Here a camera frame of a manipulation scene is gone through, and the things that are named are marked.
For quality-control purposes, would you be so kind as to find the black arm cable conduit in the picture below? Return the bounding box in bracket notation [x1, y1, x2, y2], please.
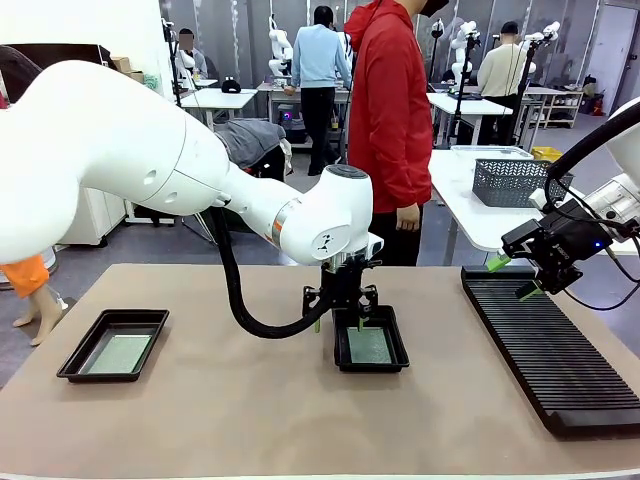
[544, 102, 640, 211]
[209, 207, 326, 340]

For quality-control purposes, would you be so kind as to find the black computer monitor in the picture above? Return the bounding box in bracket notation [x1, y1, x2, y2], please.
[29, 43, 116, 69]

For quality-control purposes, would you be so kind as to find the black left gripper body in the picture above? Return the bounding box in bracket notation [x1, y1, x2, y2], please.
[322, 255, 366, 307]

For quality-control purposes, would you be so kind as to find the person in red jacket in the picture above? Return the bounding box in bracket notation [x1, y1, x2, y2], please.
[343, 0, 451, 267]

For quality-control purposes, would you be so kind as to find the black ESD tray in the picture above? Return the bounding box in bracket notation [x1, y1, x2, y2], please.
[56, 308, 171, 385]
[331, 304, 411, 374]

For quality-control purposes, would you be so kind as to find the clear plastic container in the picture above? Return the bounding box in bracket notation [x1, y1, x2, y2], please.
[449, 144, 534, 162]

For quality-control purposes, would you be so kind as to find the person in light blue sweater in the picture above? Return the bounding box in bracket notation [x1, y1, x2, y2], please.
[289, 5, 354, 176]

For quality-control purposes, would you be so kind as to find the grey mesh basket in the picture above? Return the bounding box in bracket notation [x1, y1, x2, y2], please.
[472, 158, 575, 209]

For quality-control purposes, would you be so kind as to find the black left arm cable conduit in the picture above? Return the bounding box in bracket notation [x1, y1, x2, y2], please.
[209, 207, 326, 340]

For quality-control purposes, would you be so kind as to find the person's right forearm red sleeve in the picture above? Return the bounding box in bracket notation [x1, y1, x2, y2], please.
[394, 144, 434, 209]

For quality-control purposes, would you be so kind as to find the grey hoodie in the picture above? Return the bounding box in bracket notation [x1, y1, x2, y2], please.
[215, 119, 287, 171]

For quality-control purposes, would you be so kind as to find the green circuit board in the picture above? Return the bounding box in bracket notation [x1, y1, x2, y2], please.
[78, 333, 153, 375]
[348, 327, 394, 365]

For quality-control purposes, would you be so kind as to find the black jacket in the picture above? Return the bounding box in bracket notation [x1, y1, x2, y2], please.
[249, 147, 287, 184]

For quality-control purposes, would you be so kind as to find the black slotted board rack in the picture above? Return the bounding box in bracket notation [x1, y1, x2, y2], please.
[460, 265, 640, 439]

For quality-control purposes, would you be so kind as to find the person in cream top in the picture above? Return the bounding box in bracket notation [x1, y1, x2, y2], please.
[477, 20, 529, 146]

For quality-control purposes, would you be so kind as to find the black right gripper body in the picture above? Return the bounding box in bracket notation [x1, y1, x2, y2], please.
[537, 199, 614, 269]

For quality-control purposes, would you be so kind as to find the person's right hand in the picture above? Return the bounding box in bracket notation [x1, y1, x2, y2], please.
[396, 202, 422, 233]

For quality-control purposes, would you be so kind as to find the person in orange shorts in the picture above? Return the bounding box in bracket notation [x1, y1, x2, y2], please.
[0, 252, 67, 347]

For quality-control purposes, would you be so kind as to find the white workshop table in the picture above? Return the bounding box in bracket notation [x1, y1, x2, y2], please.
[179, 87, 259, 131]

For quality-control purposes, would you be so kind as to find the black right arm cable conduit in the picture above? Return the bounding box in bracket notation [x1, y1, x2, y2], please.
[544, 102, 640, 211]

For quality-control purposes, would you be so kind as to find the white cabinet wooden top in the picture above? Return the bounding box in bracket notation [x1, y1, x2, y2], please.
[57, 187, 129, 247]

